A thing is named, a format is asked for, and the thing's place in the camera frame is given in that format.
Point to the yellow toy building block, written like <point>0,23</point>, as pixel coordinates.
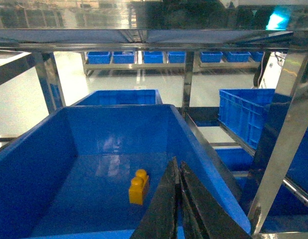
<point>139,187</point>

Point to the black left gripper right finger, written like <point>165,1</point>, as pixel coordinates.
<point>202,216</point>

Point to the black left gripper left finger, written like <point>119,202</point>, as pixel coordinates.
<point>161,218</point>

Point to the large blue bin upper left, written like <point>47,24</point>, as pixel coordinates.
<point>71,173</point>

